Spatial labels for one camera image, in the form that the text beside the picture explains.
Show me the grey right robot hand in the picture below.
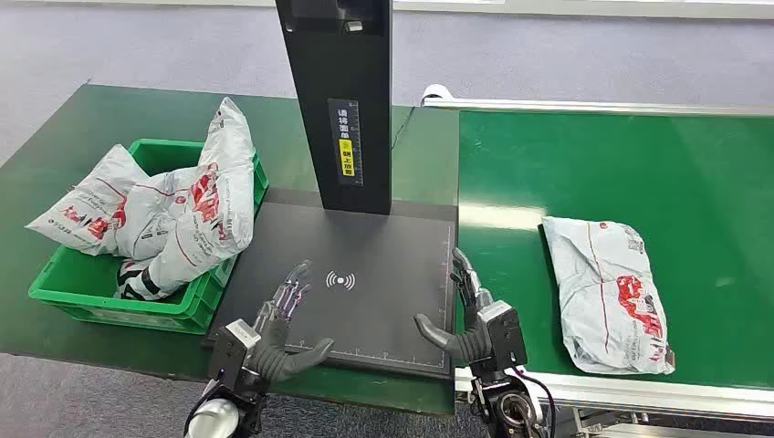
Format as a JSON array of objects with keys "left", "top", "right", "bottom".
[{"left": 413, "top": 247, "right": 497, "bottom": 367}]

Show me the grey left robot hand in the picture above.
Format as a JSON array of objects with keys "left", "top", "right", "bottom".
[{"left": 245, "top": 259, "right": 336, "bottom": 385}]

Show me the long grey red-print courier package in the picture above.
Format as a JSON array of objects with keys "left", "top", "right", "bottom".
[{"left": 114, "top": 96, "right": 256, "bottom": 302}]

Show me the green conveyor belt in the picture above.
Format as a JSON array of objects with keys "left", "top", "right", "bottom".
[{"left": 455, "top": 110, "right": 774, "bottom": 390}]

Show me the white conveyor end cap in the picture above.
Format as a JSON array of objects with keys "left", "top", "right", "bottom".
[{"left": 421, "top": 83, "right": 454, "bottom": 104}]

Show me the black scanner platform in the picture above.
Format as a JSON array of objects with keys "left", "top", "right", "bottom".
[{"left": 205, "top": 187, "right": 459, "bottom": 381}]

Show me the green plastic crate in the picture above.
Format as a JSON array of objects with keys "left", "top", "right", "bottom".
[{"left": 27, "top": 138, "right": 269, "bottom": 336}]

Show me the black yellow column label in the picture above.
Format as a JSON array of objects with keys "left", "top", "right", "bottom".
[{"left": 327, "top": 98, "right": 364, "bottom": 187}]

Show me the black scanner column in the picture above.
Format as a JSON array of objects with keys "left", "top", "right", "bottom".
[{"left": 275, "top": 0, "right": 394, "bottom": 216}]

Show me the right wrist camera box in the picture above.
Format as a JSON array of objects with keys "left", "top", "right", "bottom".
[{"left": 477, "top": 300, "right": 528, "bottom": 373}]

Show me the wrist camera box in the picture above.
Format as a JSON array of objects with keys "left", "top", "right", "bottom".
[
  {"left": 208, "top": 320, "right": 262, "bottom": 394},
  {"left": 477, "top": 300, "right": 528, "bottom": 373}
]

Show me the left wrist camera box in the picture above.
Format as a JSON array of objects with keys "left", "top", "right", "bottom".
[{"left": 208, "top": 320, "right": 262, "bottom": 394}]

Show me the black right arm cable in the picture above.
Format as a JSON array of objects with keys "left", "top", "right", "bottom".
[{"left": 514, "top": 367, "right": 558, "bottom": 438}]

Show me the wide silver conveyor frame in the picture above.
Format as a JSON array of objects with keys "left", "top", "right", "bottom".
[{"left": 455, "top": 367, "right": 774, "bottom": 438}]

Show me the thin silver conveyor rail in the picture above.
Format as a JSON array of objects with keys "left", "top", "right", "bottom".
[{"left": 421, "top": 96, "right": 774, "bottom": 117}]

